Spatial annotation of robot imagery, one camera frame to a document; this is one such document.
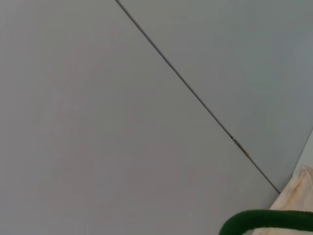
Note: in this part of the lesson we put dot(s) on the cream canvas tote bag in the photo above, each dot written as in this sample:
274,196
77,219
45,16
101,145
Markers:
297,193

